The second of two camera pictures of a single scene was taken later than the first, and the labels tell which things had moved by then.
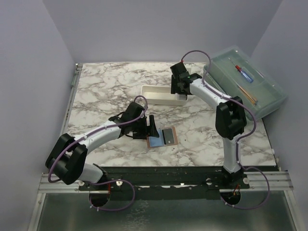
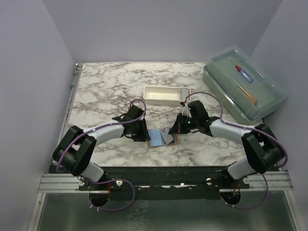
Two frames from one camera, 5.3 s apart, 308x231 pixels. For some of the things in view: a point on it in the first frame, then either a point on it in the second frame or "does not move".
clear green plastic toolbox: (236, 73) does not move
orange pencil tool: (252, 99) does not move
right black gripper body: (178, 88) → (190, 122)
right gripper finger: (173, 85) → (178, 127)
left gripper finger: (153, 130) → (144, 135)
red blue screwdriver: (239, 69) does not move
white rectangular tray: (162, 95) does not move
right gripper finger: (186, 91) → (194, 130)
